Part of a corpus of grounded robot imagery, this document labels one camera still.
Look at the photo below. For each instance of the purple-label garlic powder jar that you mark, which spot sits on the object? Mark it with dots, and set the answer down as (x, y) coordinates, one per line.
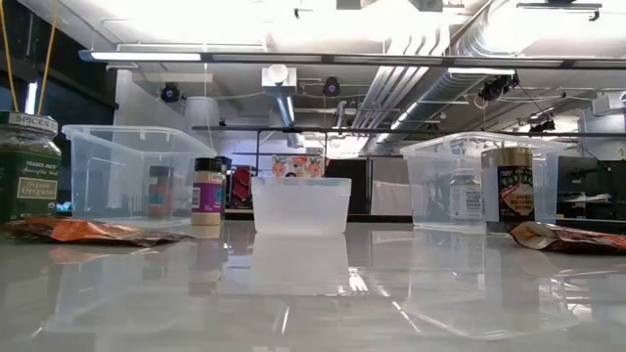
(208, 195)

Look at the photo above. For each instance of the white-cap seasoning jar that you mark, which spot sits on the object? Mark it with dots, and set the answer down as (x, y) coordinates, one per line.
(465, 195)

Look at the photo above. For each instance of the gold-lid seasoning jar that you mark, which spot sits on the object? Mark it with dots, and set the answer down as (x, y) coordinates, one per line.
(508, 195)

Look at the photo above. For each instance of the orange spice packet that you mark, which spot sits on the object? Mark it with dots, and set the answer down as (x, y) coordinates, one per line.
(567, 238)
(83, 230)

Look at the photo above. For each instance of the green-lid oregano jar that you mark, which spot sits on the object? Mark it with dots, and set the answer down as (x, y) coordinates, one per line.
(29, 186)

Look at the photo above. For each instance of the colourful cartoon box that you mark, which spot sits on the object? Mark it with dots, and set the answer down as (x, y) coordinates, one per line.
(298, 167)

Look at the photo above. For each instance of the small frosted plastic container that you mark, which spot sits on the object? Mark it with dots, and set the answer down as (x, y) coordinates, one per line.
(300, 205)

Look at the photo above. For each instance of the red background object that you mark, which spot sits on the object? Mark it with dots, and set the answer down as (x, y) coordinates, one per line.
(240, 186)

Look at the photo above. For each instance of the white background board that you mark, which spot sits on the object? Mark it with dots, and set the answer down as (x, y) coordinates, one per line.
(389, 195)

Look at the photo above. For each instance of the long ceiling light bar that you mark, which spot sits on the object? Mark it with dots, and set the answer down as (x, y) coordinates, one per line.
(293, 58)

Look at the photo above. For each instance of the white cylindrical column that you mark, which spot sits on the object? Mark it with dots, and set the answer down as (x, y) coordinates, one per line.
(201, 117)

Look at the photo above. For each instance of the clear plastic bin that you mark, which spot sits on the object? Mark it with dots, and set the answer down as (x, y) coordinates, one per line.
(112, 146)
(440, 161)

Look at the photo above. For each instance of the black-lid brown spice jar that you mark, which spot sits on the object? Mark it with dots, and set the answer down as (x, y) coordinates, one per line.
(160, 193)

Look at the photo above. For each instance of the dark background workbench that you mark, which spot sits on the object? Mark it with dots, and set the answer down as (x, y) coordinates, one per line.
(592, 190)

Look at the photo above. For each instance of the black ceiling camera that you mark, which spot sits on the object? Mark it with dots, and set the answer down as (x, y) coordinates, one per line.
(169, 93)
(331, 86)

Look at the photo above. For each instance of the silver ventilation duct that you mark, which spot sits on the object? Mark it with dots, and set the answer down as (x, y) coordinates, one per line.
(440, 93)

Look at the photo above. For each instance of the black ceiling camera rig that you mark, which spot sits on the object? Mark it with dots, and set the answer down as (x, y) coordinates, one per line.
(496, 87)

